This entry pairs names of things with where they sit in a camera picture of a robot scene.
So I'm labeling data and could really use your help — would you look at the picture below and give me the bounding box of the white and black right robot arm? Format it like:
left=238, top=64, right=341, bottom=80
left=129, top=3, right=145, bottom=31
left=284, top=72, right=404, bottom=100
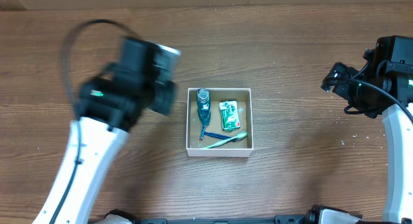
left=321, top=36, right=412, bottom=223

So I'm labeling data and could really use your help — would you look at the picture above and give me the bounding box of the blue disposable razor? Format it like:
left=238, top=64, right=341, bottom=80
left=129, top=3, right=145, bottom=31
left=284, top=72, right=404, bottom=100
left=199, top=125, right=230, bottom=139

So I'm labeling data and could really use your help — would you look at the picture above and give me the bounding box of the white square cardboard box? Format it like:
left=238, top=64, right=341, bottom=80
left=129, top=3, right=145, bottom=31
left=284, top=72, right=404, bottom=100
left=186, top=88, right=254, bottom=158

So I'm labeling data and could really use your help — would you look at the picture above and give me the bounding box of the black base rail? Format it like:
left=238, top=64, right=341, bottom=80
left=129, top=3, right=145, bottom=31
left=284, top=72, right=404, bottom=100
left=102, top=210, right=305, bottom=224

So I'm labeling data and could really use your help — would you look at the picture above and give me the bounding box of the teal transparent bottle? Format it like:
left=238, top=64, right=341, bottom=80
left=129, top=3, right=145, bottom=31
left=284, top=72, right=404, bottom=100
left=196, top=88, right=211, bottom=126

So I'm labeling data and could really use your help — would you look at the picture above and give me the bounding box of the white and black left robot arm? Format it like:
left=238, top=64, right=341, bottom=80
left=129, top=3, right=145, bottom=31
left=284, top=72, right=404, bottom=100
left=34, top=37, right=181, bottom=223

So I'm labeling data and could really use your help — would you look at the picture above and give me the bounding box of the green white toothbrush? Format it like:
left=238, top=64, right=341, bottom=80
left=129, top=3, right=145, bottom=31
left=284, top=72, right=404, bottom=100
left=204, top=132, right=248, bottom=149

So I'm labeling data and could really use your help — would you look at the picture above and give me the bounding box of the green soap packet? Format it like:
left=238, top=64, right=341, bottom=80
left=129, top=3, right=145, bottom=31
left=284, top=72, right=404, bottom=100
left=219, top=100, right=241, bottom=132

